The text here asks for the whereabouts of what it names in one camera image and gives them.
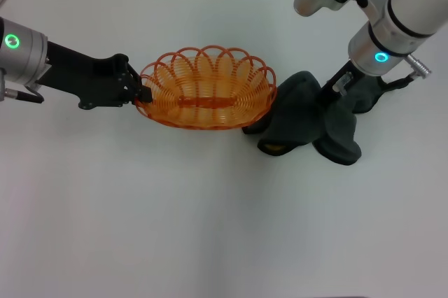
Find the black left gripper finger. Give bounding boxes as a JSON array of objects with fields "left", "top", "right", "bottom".
[
  {"left": 126, "top": 63, "right": 144, "bottom": 91},
  {"left": 134, "top": 87, "right": 153, "bottom": 104}
]

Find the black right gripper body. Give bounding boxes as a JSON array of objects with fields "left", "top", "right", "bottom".
[{"left": 320, "top": 62, "right": 365, "bottom": 105}]

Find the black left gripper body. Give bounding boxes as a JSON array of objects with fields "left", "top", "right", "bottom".
[{"left": 36, "top": 41, "right": 141, "bottom": 111}]

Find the dark grey towel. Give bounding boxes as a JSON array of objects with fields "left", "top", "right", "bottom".
[{"left": 241, "top": 70, "right": 417, "bottom": 166}]

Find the orange woven wire basket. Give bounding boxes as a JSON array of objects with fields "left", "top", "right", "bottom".
[{"left": 134, "top": 45, "right": 279, "bottom": 132}]

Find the clear cable plug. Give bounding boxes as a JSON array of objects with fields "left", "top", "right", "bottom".
[{"left": 335, "top": 71, "right": 353, "bottom": 97}]

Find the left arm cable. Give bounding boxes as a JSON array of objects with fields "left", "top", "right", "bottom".
[{"left": 0, "top": 87, "right": 45, "bottom": 104}]

